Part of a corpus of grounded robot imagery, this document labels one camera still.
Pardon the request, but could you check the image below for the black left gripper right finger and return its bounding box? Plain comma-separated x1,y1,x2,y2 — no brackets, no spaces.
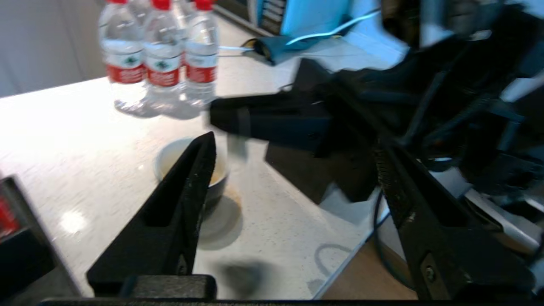
374,144,536,300

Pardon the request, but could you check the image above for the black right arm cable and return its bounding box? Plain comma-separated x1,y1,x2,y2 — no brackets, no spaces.
373,189,411,292

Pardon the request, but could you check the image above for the round white coaster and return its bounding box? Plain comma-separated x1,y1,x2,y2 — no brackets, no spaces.
199,189,245,251

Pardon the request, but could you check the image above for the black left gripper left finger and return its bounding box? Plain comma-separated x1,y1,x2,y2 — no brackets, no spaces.
87,132,218,297

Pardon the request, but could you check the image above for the red snack bag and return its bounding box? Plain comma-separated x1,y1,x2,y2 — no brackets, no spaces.
0,197,18,237

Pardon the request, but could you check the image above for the black organizer box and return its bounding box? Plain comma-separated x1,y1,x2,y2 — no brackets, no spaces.
0,176,57,295

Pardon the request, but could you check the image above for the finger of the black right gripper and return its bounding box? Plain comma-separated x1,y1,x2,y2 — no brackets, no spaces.
210,111,333,150
212,94,330,124

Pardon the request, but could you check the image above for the black mug white inside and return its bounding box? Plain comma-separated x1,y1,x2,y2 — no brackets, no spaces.
154,137,231,218

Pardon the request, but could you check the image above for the white power cable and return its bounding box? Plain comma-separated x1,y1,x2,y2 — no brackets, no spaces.
220,9,382,52

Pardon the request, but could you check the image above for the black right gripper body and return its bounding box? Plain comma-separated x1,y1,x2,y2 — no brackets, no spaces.
297,59,385,159

